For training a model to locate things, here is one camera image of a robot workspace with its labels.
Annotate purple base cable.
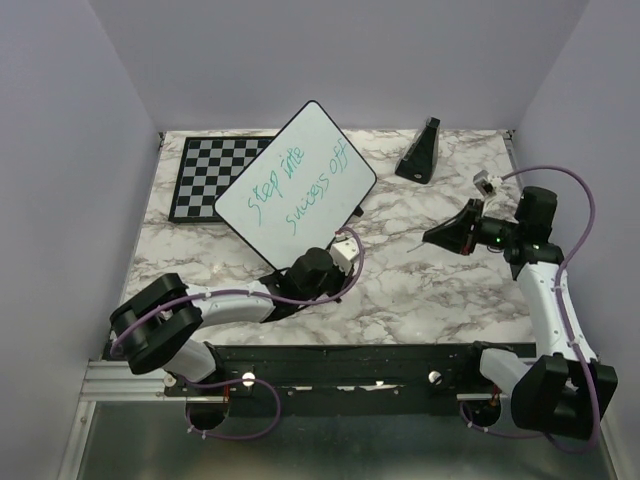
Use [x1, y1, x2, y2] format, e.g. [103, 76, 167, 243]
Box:
[459, 394, 551, 436]
[185, 377, 284, 441]

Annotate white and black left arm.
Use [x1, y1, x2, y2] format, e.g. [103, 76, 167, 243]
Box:
[110, 240, 360, 395]

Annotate green white marker pen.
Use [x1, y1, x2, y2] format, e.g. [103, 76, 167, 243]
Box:
[407, 243, 425, 253]

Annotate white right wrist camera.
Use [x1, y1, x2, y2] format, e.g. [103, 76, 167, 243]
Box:
[473, 170, 503, 213]

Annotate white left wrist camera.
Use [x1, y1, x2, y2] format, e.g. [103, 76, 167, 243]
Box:
[329, 238, 360, 274]

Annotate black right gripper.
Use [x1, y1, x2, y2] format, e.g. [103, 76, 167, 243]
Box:
[423, 198, 522, 255]

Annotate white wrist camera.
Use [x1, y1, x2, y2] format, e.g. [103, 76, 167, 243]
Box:
[329, 238, 360, 274]
[473, 170, 503, 213]

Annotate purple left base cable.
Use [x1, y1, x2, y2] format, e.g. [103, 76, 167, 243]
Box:
[185, 377, 284, 441]

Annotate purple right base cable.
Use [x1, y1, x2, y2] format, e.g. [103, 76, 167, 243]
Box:
[459, 394, 551, 436]

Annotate black triangular stand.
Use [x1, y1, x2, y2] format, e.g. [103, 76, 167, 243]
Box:
[395, 117, 441, 185]

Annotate white whiteboard black frame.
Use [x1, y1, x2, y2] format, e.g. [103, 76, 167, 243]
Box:
[214, 100, 377, 270]

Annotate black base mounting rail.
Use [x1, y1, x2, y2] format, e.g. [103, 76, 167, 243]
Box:
[165, 341, 492, 417]

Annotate black white checkerboard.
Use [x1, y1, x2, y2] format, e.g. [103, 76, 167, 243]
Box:
[169, 135, 273, 224]

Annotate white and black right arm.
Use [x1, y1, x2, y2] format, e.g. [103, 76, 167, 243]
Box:
[422, 187, 618, 441]

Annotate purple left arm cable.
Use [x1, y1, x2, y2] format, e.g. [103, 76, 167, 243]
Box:
[109, 227, 365, 357]

